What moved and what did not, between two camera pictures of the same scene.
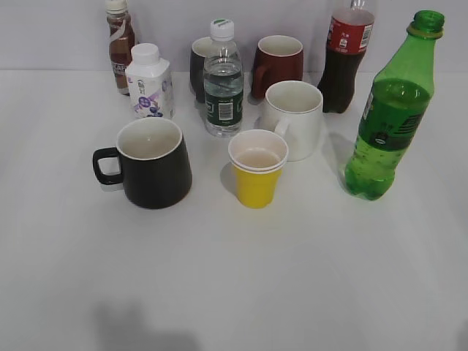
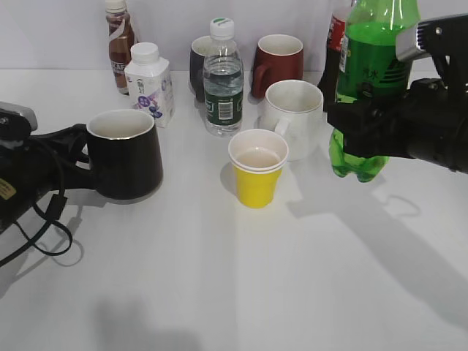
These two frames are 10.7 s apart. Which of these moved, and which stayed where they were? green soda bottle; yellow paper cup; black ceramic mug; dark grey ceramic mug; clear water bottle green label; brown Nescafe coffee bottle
Moved: black ceramic mug; green soda bottle
Stayed: brown Nescafe coffee bottle; dark grey ceramic mug; yellow paper cup; clear water bottle green label
